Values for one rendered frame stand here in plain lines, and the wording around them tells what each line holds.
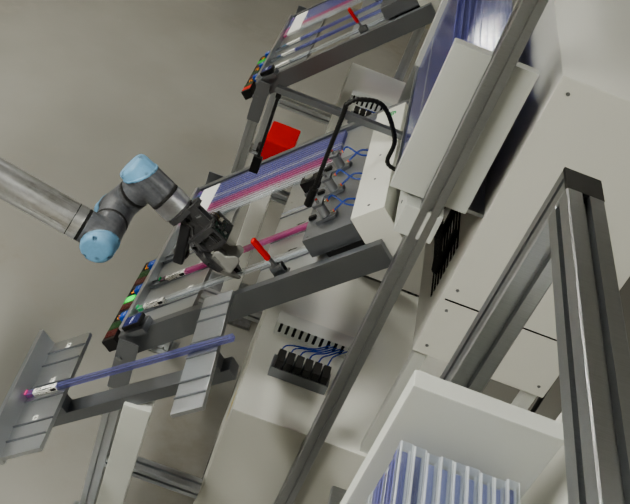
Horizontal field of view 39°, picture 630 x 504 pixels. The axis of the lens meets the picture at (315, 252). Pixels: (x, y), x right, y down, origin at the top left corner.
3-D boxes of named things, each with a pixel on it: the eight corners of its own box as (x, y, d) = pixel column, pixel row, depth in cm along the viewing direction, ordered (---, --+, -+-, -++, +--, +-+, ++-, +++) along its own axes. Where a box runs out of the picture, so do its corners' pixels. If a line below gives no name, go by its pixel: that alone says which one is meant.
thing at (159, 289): (132, 340, 215) (125, 331, 214) (206, 198, 268) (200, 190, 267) (195, 318, 208) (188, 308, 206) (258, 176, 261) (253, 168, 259)
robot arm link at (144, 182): (122, 165, 201) (147, 145, 197) (157, 199, 204) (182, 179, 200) (111, 183, 194) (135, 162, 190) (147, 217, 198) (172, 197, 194)
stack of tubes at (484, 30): (396, 175, 178) (450, 58, 161) (417, 70, 219) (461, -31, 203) (455, 197, 178) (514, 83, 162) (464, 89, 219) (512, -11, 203)
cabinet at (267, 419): (178, 543, 257) (231, 408, 220) (236, 378, 313) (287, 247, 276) (386, 617, 260) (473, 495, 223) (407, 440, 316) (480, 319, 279)
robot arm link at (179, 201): (150, 215, 198) (161, 196, 204) (164, 229, 199) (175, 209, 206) (172, 198, 194) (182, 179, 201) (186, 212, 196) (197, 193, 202)
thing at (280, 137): (187, 308, 332) (241, 138, 285) (205, 271, 351) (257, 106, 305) (248, 330, 333) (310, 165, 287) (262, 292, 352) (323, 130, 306)
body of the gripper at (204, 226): (228, 245, 199) (189, 208, 195) (202, 263, 203) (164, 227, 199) (236, 226, 205) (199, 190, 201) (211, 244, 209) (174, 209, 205)
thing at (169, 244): (134, 349, 217) (117, 328, 214) (207, 206, 270) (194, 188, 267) (138, 348, 217) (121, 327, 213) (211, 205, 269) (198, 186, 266)
